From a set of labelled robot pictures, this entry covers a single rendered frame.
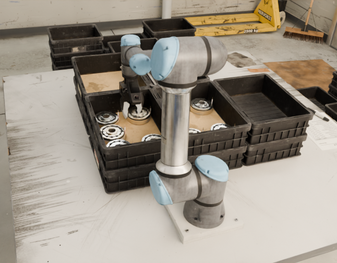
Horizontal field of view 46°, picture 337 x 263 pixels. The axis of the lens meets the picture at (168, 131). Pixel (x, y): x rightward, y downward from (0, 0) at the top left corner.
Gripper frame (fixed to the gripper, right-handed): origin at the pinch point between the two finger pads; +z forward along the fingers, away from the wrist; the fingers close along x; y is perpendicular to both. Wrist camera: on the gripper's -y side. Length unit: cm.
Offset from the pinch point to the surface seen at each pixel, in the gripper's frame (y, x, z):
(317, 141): -26, -85, 15
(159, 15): 320, -138, 73
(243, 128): -32.3, -35.5, -7.2
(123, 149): -30.1, 12.9, -6.9
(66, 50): 155, 4, 34
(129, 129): -6.3, 3.4, 2.0
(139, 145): -30.4, 7.1, -7.3
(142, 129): -8.0, -1.9, 2.0
